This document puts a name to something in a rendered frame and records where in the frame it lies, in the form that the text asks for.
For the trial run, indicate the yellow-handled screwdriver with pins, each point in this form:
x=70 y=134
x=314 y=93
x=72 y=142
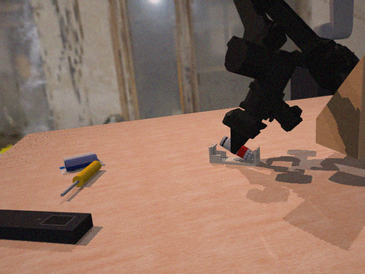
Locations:
x=82 y=177

